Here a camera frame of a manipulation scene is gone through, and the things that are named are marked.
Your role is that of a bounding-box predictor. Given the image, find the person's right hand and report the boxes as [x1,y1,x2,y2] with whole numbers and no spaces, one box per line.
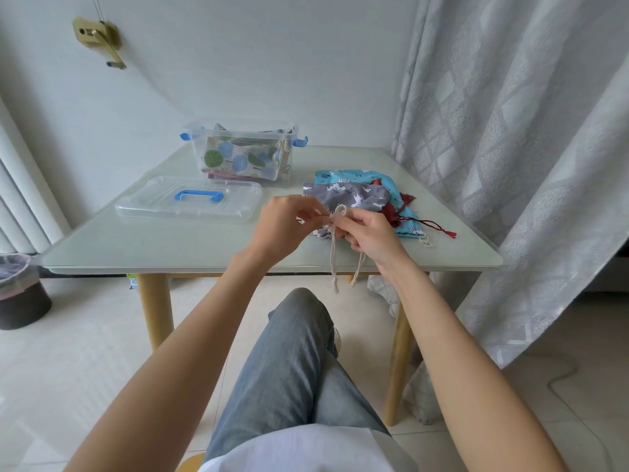
[330,208,411,272]

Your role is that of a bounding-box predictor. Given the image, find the person's left hand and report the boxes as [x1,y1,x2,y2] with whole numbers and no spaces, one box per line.
[247,194,329,264]

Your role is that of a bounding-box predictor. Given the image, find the beige drawstring cord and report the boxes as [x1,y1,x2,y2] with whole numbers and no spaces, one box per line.
[328,204,367,295]

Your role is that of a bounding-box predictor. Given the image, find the person's right forearm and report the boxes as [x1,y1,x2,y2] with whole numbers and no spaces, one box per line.
[378,258,571,472]

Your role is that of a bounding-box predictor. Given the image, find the person's left forearm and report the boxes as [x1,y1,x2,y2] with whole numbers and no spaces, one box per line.
[63,249,282,472]

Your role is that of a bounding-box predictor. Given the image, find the clear storage box blue latches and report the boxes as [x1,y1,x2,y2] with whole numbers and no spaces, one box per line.
[179,121,309,183]

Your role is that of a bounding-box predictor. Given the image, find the crumpled white cloth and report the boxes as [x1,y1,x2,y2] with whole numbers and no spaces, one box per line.
[366,274,402,318]

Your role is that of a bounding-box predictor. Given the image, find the white pouch with coloured circles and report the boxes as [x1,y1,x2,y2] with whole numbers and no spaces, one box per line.
[201,136,282,182]

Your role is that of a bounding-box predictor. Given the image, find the wooden table leg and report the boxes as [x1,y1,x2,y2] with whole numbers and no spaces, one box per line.
[136,273,175,352]
[384,300,419,427]

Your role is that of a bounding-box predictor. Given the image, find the person's grey jeans leg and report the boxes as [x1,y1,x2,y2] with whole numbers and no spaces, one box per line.
[203,288,394,463]

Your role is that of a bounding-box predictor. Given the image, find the white patterned curtain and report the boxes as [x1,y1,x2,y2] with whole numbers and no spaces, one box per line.
[391,0,629,427]

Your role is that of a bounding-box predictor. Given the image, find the person's white shirt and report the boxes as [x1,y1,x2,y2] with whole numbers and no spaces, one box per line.
[197,424,419,472]

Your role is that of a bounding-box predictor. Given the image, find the yellow wooden chair seat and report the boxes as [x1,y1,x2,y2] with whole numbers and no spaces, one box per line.
[176,452,208,472]

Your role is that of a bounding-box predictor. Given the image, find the dark waste bin with liner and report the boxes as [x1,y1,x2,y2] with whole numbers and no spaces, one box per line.
[0,252,53,332]

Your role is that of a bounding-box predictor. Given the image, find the grey animal print drawstring pouch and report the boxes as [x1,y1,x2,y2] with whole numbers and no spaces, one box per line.
[302,181,392,240]

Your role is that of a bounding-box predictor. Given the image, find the red drawstring pouch with tassels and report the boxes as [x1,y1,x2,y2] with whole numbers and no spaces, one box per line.
[369,179,458,240]

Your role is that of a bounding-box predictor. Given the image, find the blue animal print drawstring pouch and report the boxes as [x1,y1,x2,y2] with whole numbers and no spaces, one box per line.
[314,169,427,240]

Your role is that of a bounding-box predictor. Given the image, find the clear box lid blue handle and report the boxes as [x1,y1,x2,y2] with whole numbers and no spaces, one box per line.
[114,175,263,226]

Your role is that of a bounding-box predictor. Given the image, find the thin cable on floor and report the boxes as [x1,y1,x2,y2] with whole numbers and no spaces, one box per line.
[547,355,616,472]

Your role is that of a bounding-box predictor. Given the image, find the brass wall hook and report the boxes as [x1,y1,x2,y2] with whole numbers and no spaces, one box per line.
[72,15,127,70]

